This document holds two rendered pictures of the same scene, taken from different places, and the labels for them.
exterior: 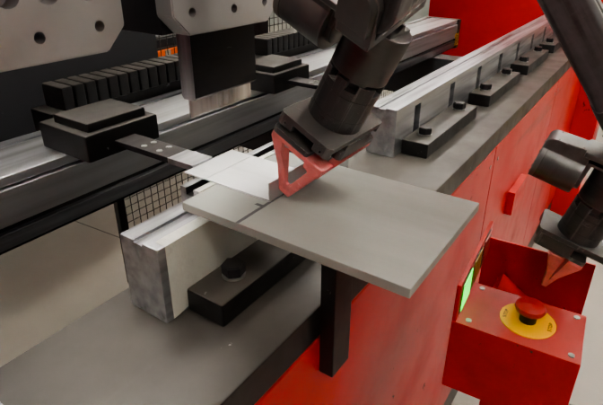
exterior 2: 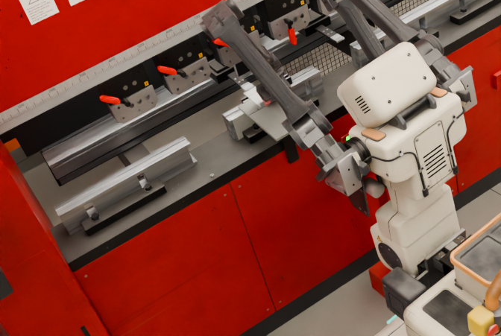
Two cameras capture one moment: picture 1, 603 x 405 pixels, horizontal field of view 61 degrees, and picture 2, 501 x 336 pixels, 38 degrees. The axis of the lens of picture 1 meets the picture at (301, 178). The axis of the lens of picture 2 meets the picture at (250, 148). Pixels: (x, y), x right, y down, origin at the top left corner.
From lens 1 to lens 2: 2.01 m
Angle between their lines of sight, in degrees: 33
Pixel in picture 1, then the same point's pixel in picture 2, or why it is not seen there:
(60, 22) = (196, 77)
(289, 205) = (265, 109)
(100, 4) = (204, 70)
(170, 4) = (223, 62)
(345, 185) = not seen: hidden behind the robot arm
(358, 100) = not seen: hidden behind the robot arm
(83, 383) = (212, 155)
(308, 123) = (262, 90)
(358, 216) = (281, 115)
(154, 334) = (232, 144)
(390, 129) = (358, 57)
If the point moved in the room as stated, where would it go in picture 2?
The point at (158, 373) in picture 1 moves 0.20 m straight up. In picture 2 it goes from (229, 154) to (214, 109)
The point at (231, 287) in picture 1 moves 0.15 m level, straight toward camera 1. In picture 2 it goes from (253, 132) to (242, 161)
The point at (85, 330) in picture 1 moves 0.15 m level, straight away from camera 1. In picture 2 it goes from (215, 141) to (214, 117)
